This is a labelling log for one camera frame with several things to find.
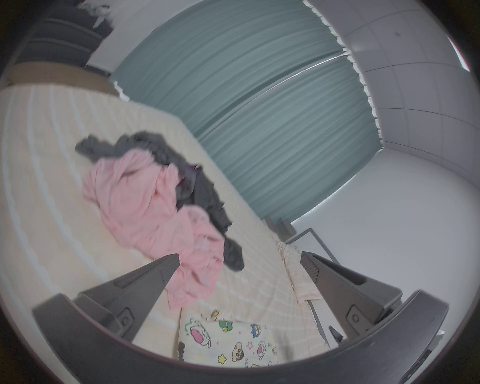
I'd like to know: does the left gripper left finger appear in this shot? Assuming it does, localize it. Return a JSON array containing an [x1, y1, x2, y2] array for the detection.
[[77, 253, 181, 342]]

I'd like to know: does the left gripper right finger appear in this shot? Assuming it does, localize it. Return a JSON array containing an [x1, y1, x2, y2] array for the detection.
[[300, 251, 404, 334]]

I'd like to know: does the white printed pyjama top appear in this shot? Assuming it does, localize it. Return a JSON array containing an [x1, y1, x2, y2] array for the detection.
[[176, 307, 286, 370]]

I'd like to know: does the bed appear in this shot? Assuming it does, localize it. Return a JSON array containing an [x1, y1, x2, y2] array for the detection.
[[0, 84, 340, 370]]

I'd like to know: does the pale pink striped pillow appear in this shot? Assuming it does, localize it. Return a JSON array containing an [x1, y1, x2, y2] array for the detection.
[[275, 240, 325, 304]]

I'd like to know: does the pink garment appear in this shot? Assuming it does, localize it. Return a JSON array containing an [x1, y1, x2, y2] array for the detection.
[[82, 148, 226, 312]]

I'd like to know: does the grey white bedside table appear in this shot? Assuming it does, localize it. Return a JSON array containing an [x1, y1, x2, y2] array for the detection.
[[264, 217, 298, 244]]

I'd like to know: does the dark grey garment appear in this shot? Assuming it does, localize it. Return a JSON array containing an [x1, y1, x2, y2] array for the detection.
[[75, 130, 246, 272]]

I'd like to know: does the purple garment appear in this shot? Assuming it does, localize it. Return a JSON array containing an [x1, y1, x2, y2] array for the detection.
[[179, 163, 205, 192]]

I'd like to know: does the black chest of drawers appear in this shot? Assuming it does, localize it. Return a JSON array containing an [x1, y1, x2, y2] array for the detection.
[[20, 0, 113, 70]]

